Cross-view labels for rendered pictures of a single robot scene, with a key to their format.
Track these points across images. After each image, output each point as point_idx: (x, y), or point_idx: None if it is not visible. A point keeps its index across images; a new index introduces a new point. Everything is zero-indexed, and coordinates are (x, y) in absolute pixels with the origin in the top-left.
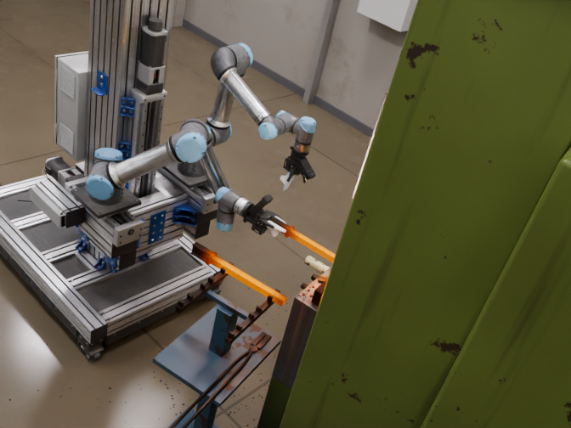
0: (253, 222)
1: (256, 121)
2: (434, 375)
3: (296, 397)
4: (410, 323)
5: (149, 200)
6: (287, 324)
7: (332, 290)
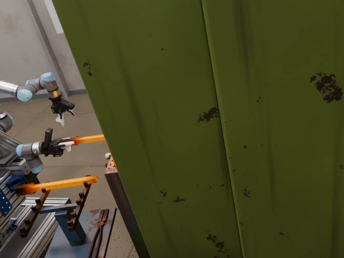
0: (51, 151)
1: (13, 94)
2: (215, 142)
3: (146, 230)
4: (175, 119)
5: None
6: (113, 194)
7: (112, 140)
